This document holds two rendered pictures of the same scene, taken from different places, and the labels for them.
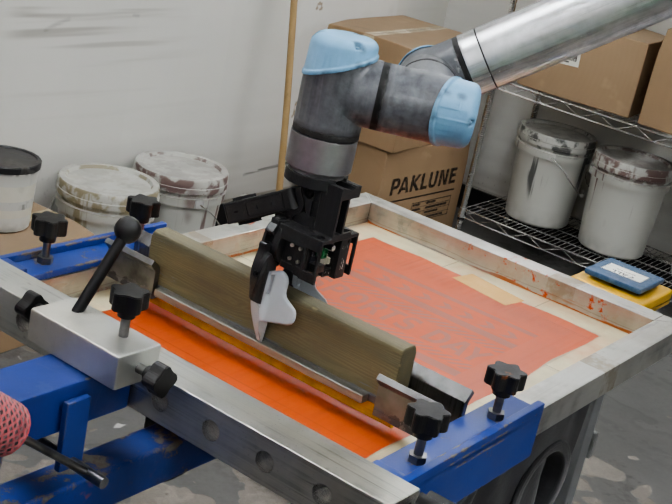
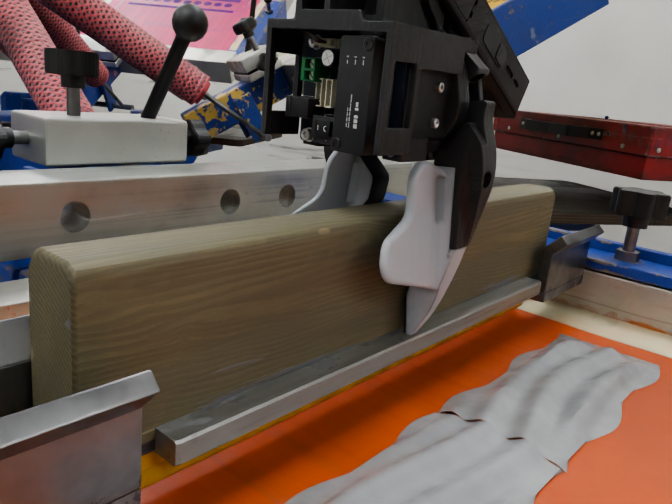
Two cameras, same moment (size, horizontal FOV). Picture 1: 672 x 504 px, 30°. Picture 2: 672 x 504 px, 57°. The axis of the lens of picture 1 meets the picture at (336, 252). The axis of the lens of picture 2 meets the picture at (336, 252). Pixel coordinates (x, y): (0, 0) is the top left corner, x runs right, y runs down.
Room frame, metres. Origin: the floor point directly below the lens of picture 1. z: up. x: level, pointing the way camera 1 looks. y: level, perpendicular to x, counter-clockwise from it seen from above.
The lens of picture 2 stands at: (1.36, -0.27, 1.12)
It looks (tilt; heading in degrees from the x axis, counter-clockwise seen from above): 15 degrees down; 96
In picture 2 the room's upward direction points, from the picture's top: 6 degrees clockwise
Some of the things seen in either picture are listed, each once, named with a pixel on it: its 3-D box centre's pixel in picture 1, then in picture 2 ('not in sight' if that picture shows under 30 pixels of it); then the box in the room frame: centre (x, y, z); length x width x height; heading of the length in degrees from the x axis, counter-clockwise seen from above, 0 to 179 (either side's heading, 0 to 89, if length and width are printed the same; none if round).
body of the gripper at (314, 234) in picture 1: (311, 222); (386, 28); (1.34, 0.03, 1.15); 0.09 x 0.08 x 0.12; 57
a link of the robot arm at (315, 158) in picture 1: (322, 152); not in sight; (1.35, 0.04, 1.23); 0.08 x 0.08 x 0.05
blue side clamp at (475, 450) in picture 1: (451, 459); not in sight; (1.18, -0.16, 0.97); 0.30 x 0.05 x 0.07; 147
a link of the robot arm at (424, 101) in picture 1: (426, 103); not in sight; (1.36, -0.06, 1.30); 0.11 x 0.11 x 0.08; 89
